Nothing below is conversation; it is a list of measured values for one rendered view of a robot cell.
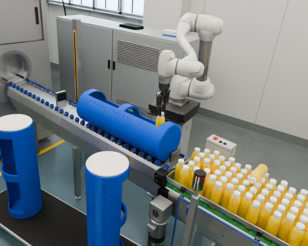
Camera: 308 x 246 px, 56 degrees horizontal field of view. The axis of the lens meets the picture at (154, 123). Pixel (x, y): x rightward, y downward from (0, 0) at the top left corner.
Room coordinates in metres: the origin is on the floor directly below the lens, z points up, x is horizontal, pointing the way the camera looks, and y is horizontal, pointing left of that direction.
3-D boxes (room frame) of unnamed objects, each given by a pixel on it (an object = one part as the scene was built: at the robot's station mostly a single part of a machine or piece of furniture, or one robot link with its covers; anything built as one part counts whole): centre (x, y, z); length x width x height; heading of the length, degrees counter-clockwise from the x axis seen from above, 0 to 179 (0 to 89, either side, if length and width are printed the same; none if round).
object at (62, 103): (2.55, 0.90, 1.00); 0.10 x 0.04 x 0.15; 144
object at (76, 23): (2.91, 0.83, 0.85); 0.06 x 0.06 x 1.70; 54
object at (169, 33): (3.83, -0.13, 1.48); 0.24 x 0.12 x 0.08; 69
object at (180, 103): (2.55, -0.18, 1.13); 0.22 x 0.18 x 0.06; 61
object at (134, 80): (4.24, 0.55, 0.72); 2.15 x 0.54 x 1.45; 61
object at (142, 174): (2.38, 0.67, 0.79); 2.17 x 0.29 x 0.34; 54
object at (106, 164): (1.56, 0.28, 1.03); 0.28 x 0.28 x 0.01
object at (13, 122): (1.98, 1.09, 1.03); 0.28 x 0.28 x 0.01
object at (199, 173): (1.24, -0.26, 1.18); 0.06 x 0.06 x 0.16
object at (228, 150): (1.87, -0.51, 1.05); 0.20 x 0.10 x 0.10; 54
